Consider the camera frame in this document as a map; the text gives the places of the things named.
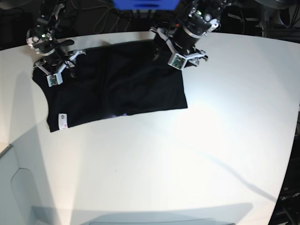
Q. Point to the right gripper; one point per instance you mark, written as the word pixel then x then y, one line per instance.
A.
pixel 58 61

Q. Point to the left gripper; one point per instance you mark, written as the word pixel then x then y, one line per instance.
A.
pixel 182 41

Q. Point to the black T-shirt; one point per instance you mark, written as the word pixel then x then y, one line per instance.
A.
pixel 112 81

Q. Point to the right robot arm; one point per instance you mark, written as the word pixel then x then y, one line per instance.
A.
pixel 42 39

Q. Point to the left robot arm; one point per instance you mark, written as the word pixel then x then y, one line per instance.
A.
pixel 196 19

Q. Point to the white shirt label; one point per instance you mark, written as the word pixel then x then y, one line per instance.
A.
pixel 62 121

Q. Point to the blue plastic box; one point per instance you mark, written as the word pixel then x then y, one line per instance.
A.
pixel 146 4

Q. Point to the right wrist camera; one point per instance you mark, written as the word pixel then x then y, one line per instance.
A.
pixel 55 79

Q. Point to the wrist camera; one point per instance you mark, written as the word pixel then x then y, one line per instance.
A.
pixel 177 61
pixel 55 79

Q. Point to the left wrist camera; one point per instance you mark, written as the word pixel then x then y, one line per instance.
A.
pixel 177 61

